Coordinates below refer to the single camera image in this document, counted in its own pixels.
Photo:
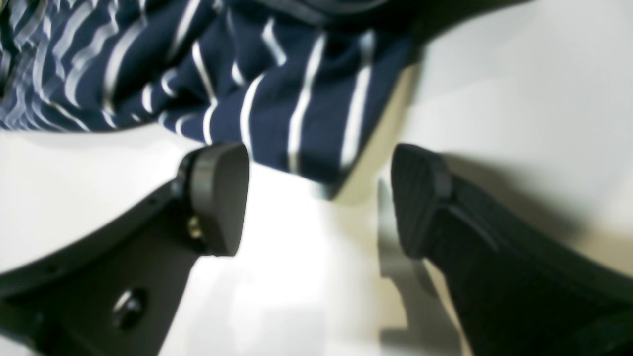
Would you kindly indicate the navy white striped t-shirt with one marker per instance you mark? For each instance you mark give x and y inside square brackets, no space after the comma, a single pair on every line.
[302,98]

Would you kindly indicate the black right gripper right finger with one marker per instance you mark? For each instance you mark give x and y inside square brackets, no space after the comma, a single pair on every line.
[516,292]

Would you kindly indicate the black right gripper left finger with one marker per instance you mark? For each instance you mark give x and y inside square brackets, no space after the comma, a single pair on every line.
[116,291]

